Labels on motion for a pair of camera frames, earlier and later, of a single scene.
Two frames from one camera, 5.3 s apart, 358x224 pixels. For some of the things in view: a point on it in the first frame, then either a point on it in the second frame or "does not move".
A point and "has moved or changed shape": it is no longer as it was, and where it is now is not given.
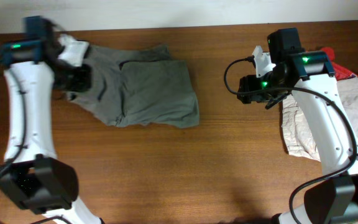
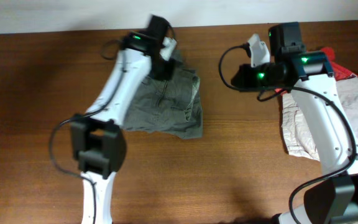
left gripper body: (71, 78) → (163, 70)
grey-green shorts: (137, 85) has moved or changed shape
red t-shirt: (340, 72) does not move
